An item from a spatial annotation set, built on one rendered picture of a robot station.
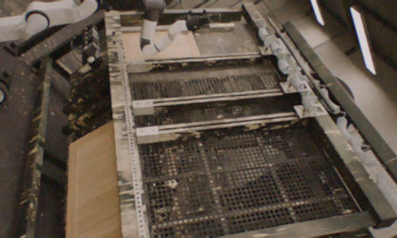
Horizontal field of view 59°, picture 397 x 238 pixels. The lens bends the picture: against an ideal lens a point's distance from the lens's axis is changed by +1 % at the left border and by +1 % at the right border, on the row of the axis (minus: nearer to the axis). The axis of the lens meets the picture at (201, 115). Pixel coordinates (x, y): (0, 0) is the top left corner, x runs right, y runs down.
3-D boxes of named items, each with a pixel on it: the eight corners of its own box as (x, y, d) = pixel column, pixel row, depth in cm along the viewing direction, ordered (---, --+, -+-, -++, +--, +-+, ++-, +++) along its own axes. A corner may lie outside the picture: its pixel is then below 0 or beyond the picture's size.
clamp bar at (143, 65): (126, 66, 254) (124, 37, 237) (277, 56, 280) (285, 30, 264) (128, 74, 247) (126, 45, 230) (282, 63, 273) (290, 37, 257)
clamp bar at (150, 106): (132, 107, 224) (130, 77, 207) (300, 92, 251) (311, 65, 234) (133, 118, 217) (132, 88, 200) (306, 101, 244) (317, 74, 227)
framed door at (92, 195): (71, 145, 258) (69, 144, 257) (133, 110, 247) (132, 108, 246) (67, 268, 197) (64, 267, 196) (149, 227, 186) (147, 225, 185)
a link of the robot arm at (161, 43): (173, 43, 228) (151, 61, 232) (173, 39, 237) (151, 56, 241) (163, 31, 223) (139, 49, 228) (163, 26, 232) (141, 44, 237)
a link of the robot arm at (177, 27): (185, 26, 221) (169, 39, 224) (190, 30, 229) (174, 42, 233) (180, 18, 222) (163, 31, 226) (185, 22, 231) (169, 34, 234)
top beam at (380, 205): (239, 12, 327) (241, 2, 320) (249, 11, 329) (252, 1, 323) (372, 230, 177) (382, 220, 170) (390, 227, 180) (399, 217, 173)
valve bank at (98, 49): (69, 30, 274) (94, 13, 270) (82, 42, 284) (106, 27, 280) (67, 69, 240) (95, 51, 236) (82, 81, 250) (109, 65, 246)
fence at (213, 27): (121, 31, 285) (120, 27, 283) (232, 27, 307) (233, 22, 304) (122, 35, 282) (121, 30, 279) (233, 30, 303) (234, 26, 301)
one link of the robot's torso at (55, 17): (20, 16, 220) (91, -6, 220) (22, 2, 232) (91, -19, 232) (34, 36, 231) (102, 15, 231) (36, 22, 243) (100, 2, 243)
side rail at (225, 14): (119, 22, 307) (118, 10, 299) (239, 18, 331) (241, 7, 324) (120, 26, 303) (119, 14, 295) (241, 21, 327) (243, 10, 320)
